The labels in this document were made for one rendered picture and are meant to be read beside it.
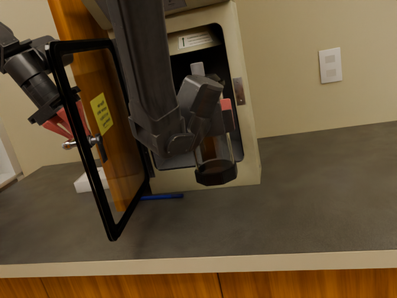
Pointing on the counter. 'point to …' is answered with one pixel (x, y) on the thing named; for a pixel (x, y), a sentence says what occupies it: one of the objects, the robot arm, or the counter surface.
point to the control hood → (164, 12)
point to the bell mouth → (192, 39)
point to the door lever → (69, 143)
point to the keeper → (239, 91)
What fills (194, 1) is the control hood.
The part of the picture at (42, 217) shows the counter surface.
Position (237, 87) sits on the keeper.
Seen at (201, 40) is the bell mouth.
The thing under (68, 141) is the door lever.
